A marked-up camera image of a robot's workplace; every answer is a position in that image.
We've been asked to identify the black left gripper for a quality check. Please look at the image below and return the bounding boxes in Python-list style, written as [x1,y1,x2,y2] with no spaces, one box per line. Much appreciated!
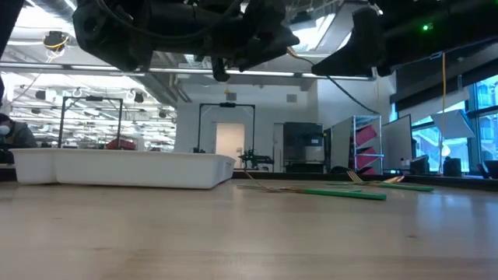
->
[151,0,300,83]

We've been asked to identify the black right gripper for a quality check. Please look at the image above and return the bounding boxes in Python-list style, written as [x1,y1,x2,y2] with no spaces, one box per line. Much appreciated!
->
[310,0,444,78]

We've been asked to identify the gold fork green handle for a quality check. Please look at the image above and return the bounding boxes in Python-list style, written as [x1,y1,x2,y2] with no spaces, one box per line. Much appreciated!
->
[345,170,402,188]
[244,170,388,201]

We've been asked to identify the metal shelf rack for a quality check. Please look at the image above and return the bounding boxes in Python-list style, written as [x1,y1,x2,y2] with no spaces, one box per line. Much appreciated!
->
[351,114,384,176]

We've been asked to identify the grey panel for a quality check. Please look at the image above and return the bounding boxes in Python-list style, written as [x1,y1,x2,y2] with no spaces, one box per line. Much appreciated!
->
[329,116,354,171]

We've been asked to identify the grey whiteboard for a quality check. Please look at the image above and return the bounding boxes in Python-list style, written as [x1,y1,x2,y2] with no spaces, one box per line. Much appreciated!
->
[381,114,414,171]

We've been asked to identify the dark grey cabinet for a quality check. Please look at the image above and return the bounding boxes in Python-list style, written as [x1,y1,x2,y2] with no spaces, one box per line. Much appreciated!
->
[282,121,326,174]

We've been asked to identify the white angled panel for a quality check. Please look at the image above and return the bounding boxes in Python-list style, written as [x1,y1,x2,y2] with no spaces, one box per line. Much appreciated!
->
[429,109,477,141]

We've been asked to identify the white door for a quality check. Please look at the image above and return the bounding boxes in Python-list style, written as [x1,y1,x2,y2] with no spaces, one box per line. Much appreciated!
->
[215,122,246,170]

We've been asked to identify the black monitor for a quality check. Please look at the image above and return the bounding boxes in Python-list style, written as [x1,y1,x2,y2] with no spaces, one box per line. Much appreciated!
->
[442,156,463,178]
[409,154,431,176]
[476,159,498,180]

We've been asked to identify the ceiling light strip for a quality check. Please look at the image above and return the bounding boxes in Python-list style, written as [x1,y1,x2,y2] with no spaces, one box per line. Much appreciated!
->
[0,61,377,82]

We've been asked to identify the red bin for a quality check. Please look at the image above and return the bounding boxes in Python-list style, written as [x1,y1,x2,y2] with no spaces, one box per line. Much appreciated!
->
[105,138,138,151]

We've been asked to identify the white plastic cutlery tray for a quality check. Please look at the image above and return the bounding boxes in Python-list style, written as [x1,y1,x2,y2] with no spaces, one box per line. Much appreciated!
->
[9,147,237,191]

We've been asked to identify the person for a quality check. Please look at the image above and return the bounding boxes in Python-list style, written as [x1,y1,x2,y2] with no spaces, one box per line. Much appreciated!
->
[0,112,39,164]

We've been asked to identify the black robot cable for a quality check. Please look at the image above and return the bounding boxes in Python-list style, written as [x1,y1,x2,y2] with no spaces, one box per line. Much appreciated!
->
[326,74,381,116]

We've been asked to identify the silver ventilation duct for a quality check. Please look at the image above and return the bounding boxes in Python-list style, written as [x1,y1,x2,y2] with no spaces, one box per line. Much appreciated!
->
[287,0,381,59]

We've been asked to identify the black station frame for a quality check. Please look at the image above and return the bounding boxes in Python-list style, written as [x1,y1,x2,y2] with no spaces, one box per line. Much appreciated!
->
[197,102,257,155]

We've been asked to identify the yellow black cable reel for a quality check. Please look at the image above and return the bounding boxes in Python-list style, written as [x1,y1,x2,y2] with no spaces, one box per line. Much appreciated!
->
[41,30,71,54]

